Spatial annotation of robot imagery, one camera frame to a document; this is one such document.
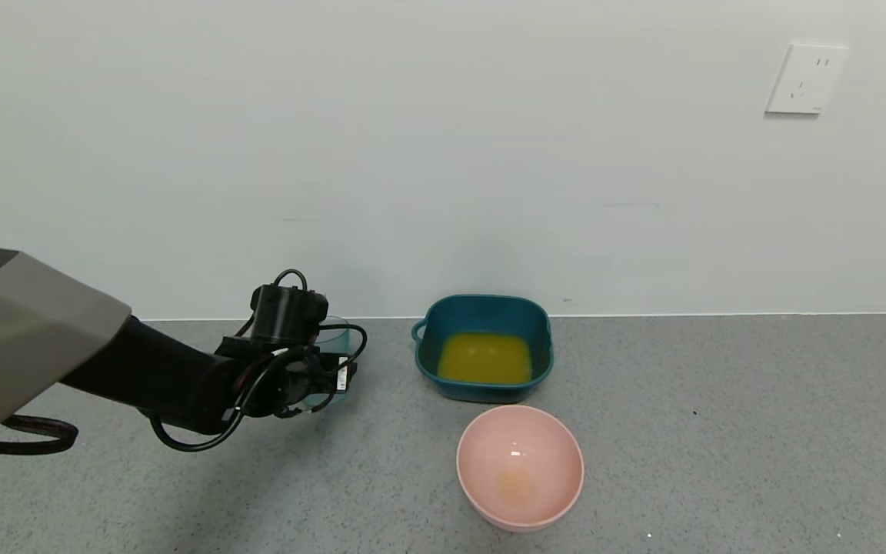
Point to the orange juice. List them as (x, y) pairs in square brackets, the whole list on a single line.
[(485, 360)]

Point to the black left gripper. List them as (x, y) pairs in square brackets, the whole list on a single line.
[(342, 375)]

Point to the teal square plastic basin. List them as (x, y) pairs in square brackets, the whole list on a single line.
[(489, 314)]

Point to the pink round bowl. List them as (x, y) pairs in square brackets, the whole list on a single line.
[(518, 469)]

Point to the clear ribbed plastic cup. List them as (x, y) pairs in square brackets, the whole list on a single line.
[(335, 335)]

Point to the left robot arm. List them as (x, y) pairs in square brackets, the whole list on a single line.
[(20, 338)]

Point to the white wall socket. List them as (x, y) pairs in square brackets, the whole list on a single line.
[(806, 78)]

